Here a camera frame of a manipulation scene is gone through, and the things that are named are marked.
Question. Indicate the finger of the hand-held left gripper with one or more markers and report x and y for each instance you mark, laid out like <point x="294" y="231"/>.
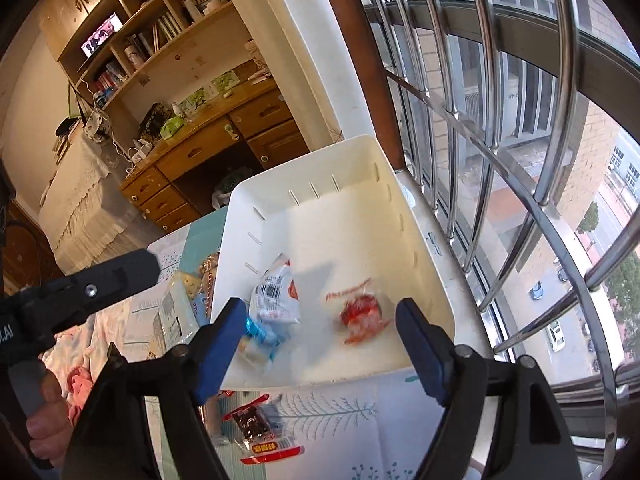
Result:
<point x="110" y="277"/>

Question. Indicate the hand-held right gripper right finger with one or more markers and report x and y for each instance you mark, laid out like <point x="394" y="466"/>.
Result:
<point x="425" y="355"/>

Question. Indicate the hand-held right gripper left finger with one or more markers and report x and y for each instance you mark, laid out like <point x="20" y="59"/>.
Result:
<point x="220" y="355"/>

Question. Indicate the red snack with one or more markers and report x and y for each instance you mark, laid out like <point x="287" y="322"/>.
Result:
<point x="362" y="316"/>

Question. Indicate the clear cracker packet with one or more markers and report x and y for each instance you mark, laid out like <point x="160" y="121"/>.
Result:
<point x="186" y="281"/>

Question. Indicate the white plastic bin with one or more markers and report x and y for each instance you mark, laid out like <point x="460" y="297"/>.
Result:
<point x="350" y="240"/>

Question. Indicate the clear bag of brown snacks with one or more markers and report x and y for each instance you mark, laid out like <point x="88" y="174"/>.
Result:
<point x="209" y="266"/>

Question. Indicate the person's left hand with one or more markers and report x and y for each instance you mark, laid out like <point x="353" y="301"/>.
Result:
<point x="50" y="425"/>

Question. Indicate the small blue snack packet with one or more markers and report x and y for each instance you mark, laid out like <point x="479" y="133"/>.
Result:
<point x="260" y="340"/>

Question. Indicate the pink floral blanket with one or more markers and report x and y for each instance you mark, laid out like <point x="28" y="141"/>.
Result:
<point x="100" y="325"/>

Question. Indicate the white pale-blue snack packet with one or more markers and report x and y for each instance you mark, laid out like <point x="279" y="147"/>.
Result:
<point x="175" y="317"/>

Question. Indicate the dark snack packet red label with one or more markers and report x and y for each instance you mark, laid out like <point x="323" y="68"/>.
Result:
<point x="255" y="422"/>

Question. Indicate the white blue snack packet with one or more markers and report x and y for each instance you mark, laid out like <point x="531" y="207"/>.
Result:
<point x="277" y="300"/>

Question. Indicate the white lace bed cover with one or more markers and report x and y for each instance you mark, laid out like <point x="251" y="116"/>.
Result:
<point x="80" y="195"/>

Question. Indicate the dark wooden cabinet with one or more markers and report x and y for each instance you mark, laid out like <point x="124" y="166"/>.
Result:
<point x="25" y="245"/>

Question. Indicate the teal tree-print tablecloth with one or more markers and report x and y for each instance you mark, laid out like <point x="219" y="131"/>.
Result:
<point x="330" y="440"/>

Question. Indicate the white power strip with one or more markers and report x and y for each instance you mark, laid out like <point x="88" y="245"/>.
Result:
<point x="136" y="152"/>

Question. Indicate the plastic bag with greens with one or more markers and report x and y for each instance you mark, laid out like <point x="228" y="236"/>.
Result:
<point x="230" y="185"/>

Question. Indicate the green tissue packet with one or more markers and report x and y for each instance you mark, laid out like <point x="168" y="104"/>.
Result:
<point x="172" y="127"/>

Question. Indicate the dark patterned box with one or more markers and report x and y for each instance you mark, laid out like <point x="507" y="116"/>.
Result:
<point x="152" y="120"/>

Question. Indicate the row of red books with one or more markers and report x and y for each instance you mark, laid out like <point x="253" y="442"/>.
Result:
<point x="107" y="80"/>

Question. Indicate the steel window guard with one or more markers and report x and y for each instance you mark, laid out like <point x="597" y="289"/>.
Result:
<point x="500" y="160"/>

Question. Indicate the wooden bookshelf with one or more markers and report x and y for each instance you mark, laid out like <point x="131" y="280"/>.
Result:
<point x="165" y="55"/>

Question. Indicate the small lit screen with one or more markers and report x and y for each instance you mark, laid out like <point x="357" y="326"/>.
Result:
<point x="102" y="34"/>

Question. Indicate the pale printed curtain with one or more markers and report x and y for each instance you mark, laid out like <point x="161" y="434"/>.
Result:
<point x="300" y="85"/>

